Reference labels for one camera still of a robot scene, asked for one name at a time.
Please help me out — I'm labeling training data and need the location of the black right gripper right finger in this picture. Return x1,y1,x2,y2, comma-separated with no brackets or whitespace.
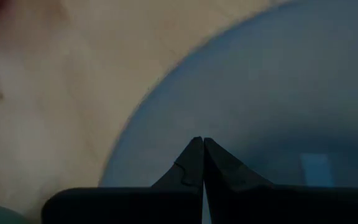
203,137,358,224

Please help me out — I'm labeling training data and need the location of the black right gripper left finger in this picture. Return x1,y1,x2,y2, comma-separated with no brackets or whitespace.
41,136,204,224

